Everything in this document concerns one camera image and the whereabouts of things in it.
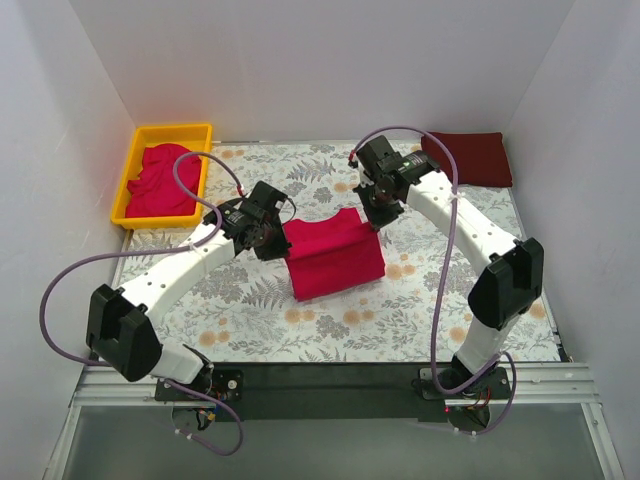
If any bright red t-shirt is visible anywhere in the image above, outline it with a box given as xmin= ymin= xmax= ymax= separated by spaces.
xmin=284 ymin=208 xmax=385 ymax=302

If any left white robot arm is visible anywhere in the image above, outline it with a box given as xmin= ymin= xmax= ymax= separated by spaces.
xmin=86 ymin=181 xmax=290 ymax=400

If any red t-shirt in bin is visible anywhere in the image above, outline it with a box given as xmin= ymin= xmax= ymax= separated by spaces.
xmin=125 ymin=143 xmax=196 ymax=218

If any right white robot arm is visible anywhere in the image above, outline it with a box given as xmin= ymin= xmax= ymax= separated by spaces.
xmin=348 ymin=131 xmax=544 ymax=398

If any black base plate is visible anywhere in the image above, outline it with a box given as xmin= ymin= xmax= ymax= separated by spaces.
xmin=154 ymin=363 xmax=513 ymax=422

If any yellow plastic bin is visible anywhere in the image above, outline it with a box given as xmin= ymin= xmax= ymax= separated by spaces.
xmin=111 ymin=123 xmax=213 ymax=230

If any aluminium rail frame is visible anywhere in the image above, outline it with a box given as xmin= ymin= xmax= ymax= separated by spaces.
xmin=46 ymin=360 xmax=624 ymax=479

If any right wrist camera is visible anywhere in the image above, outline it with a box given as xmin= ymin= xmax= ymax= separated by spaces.
xmin=348 ymin=150 xmax=374 ymax=187

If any floral patterned table mat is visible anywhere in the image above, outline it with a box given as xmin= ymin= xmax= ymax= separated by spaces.
xmin=98 ymin=142 xmax=560 ymax=364

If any folded dark red t-shirt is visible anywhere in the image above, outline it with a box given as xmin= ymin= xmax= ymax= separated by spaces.
xmin=432 ymin=132 xmax=513 ymax=188

